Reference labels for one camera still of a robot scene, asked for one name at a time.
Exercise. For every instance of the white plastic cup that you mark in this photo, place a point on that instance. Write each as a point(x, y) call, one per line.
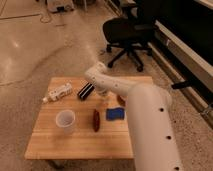
point(66, 120)

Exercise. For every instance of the black rectangular box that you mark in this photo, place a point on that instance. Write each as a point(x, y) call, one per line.
point(85, 91)

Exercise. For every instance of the white plastic bottle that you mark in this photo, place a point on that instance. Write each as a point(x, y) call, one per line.
point(58, 93)

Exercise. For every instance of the wooden table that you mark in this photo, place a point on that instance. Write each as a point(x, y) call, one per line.
point(48, 142)

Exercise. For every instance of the blue sponge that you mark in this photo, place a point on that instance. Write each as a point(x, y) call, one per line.
point(115, 113)

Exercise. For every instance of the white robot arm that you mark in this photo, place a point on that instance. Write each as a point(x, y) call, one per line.
point(147, 107)

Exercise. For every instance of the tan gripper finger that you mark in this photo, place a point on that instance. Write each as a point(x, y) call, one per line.
point(104, 93)

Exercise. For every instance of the black office chair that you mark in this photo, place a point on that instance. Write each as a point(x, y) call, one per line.
point(133, 32)

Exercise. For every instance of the orange bowl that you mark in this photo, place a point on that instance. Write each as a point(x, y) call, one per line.
point(120, 100)

